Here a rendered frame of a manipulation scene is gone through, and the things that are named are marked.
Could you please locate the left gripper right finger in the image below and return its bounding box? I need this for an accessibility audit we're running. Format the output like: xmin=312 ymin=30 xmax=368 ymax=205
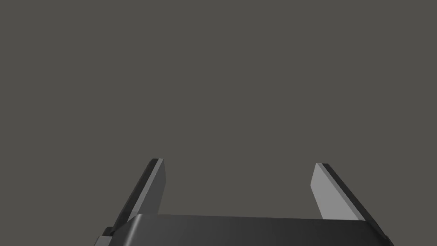
xmin=310 ymin=162 xmax=386 ymax=238

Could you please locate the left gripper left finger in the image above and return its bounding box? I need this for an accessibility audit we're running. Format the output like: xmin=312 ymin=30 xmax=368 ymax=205
xmin=110 ymin=158 xmax=167 ymax=234

